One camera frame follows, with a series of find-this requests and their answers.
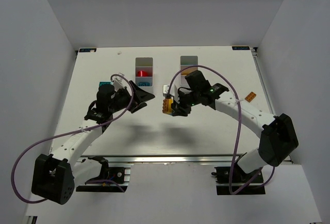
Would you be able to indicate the teal lego brick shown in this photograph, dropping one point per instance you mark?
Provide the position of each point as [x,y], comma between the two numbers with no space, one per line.
[104,83]

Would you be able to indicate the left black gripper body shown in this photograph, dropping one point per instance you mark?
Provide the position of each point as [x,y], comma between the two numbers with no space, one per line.
[133,97]

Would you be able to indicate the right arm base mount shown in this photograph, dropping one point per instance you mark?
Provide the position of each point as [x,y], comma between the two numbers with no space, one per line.
[221,176]

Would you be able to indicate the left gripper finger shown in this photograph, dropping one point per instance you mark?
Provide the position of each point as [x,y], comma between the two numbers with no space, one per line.
[140,95]
[136,106]

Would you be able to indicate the right white divided container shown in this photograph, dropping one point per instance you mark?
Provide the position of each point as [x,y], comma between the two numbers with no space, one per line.
[187,62]

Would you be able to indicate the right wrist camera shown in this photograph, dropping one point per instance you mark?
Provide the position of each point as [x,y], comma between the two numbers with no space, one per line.
[168,91]

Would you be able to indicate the left blue table label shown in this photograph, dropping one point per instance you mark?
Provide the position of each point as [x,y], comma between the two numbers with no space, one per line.
[87,50]

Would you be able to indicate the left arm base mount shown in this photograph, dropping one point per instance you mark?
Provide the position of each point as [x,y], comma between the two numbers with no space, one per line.
[96,175]

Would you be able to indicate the yellow butterfly lego piece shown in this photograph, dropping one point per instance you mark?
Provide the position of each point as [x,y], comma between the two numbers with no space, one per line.
[186,72]

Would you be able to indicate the teal printed lego piece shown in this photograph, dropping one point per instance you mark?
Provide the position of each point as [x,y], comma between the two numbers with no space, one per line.
[144,84]

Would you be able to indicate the orange lego plate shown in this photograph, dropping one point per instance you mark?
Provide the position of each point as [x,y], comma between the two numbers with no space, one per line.
[250,97]

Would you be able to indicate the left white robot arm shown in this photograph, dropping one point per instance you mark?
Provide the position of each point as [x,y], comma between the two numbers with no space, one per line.
[58,174]

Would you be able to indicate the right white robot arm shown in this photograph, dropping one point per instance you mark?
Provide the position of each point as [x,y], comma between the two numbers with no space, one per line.
[277,136]

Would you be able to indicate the aluminium rail frame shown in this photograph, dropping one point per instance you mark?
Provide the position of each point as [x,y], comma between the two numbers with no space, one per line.
[168,159]

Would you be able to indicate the red round lego piece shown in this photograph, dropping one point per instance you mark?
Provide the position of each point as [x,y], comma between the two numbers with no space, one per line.
[142,74]

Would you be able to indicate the white divided container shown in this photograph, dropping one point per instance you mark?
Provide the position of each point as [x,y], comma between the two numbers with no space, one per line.
[187,62]
[145,64]

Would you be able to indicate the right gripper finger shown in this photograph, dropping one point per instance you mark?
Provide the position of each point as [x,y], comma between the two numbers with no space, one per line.
[178,110]
[176,99]

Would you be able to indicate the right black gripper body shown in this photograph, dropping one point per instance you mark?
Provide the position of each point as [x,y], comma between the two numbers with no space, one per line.
[178,104]

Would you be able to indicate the right blue table label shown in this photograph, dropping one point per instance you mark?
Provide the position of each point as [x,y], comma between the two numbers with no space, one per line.
[240,48]

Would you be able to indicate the yellow orange teal lego stack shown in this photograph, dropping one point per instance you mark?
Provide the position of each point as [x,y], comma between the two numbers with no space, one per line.
[167,106]

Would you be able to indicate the left white divided container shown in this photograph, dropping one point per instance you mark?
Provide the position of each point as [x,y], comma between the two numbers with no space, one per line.
[145,64]

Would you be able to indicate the blue table label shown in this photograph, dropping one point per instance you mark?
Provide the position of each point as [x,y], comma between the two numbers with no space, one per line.
[87,50]
[240,48]

